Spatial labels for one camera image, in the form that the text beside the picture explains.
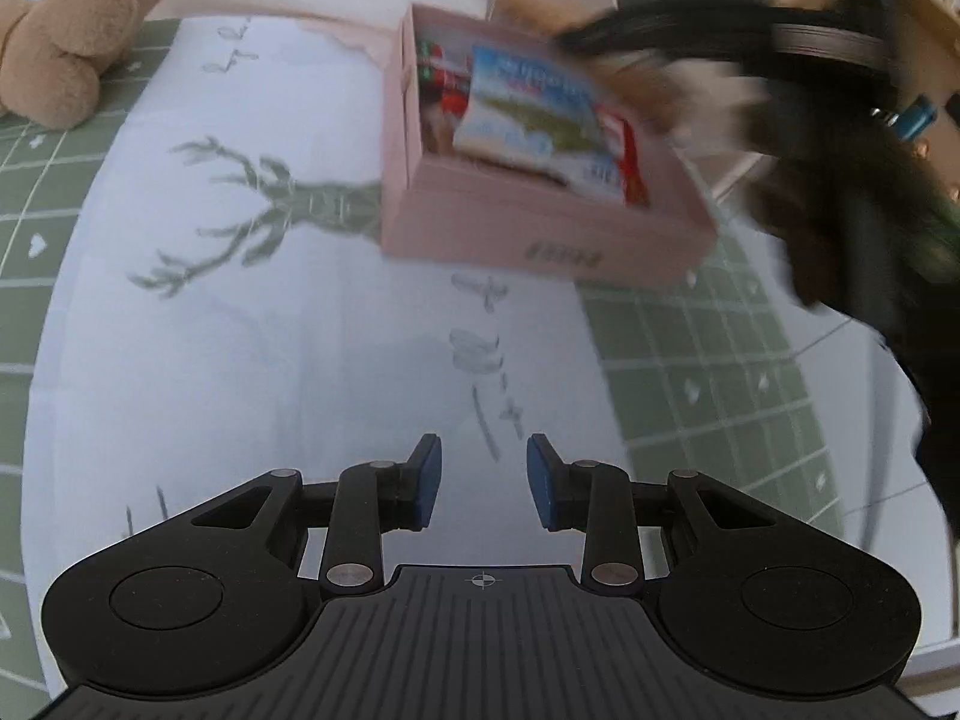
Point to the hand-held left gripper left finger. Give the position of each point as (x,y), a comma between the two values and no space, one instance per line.
(429,480)

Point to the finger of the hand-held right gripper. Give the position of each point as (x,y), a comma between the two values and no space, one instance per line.
(675,26)

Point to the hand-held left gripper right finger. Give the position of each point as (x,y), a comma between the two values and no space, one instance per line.
(541,484)

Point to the blue snack packet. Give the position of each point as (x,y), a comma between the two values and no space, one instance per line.
(532,112)

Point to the pink cardboard box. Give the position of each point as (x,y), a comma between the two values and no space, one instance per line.
(487,232)

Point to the green checkered tablecloth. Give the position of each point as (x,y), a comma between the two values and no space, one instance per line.
(697,360)

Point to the white drawn paper sheet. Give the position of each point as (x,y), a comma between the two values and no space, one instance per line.
(262,360)

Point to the brown plush toy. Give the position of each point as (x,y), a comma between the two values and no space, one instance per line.
(67,45)

